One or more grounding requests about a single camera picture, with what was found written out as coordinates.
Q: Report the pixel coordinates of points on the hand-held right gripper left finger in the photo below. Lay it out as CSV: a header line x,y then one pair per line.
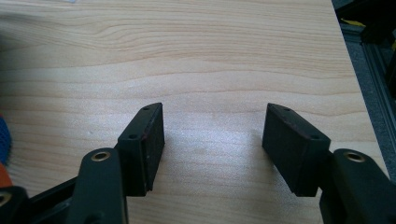
x,y
141,155

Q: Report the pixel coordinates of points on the grey metal frame rail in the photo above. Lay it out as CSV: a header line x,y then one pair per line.
x,y
372,81

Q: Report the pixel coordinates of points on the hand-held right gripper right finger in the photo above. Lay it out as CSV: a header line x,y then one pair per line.
x,y
292,149

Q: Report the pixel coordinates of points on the blue mesh garment orange trim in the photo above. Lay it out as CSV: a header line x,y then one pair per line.
x,y
3,140

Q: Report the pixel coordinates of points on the yellow strip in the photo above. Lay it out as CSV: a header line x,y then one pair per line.
x,y
353,22

